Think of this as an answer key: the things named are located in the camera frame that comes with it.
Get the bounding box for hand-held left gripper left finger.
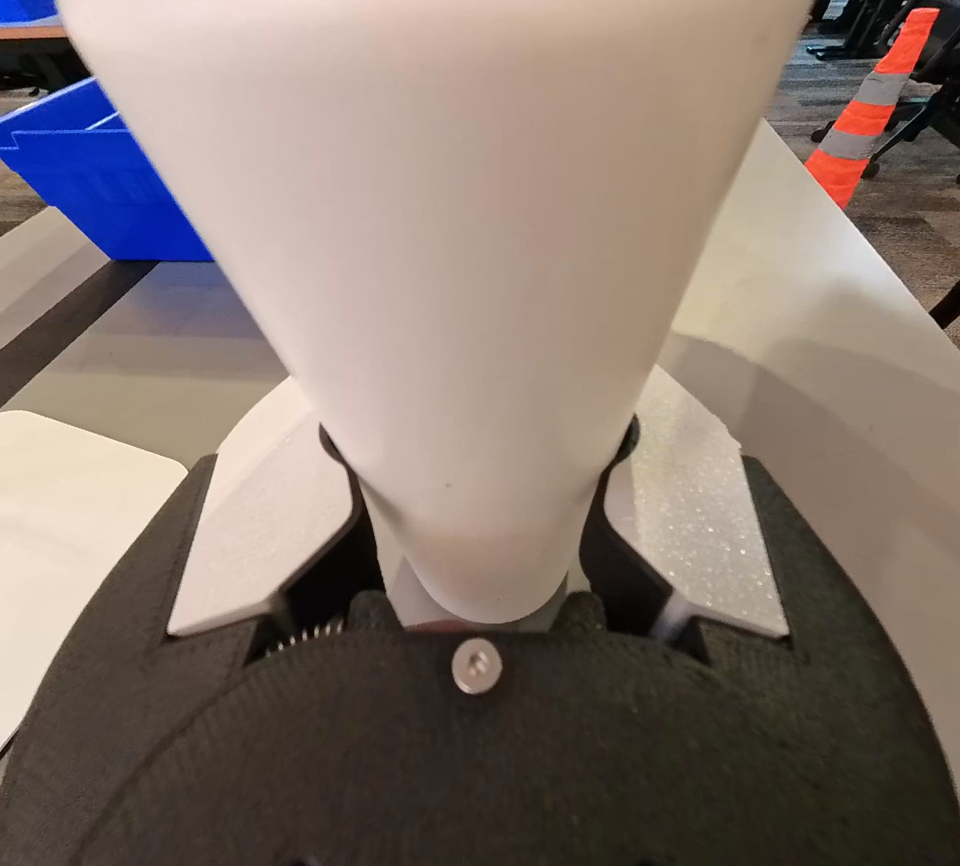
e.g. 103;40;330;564
166;380;385;638

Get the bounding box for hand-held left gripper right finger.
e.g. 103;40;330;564
581;367;791;648

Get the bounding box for blue plastic bin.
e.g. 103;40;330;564
0;78;215;263

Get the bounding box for white bottle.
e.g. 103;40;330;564
56;0;832;621

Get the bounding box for white stand base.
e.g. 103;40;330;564
0;410;189;754

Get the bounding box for black tape strip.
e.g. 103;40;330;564
0;260;159;405

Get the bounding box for black stand pole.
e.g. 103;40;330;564
928;277;960;330

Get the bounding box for orange traffic cone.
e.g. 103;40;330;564
804;8;941;210

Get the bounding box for black office chair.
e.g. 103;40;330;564
813;0;960;177

